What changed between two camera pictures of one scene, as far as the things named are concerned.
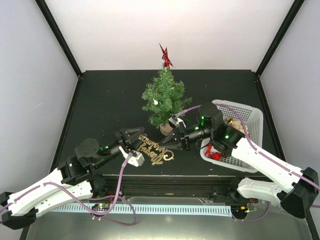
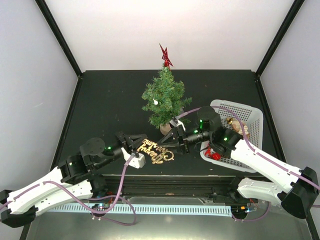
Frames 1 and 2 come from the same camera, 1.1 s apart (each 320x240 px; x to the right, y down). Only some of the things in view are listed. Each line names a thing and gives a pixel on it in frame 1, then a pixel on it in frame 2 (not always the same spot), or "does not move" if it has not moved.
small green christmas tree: [164, 98] does not move
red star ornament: [167, 62] does not move
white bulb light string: [155, 102] does not move
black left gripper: [124, 138] → [131, 140]
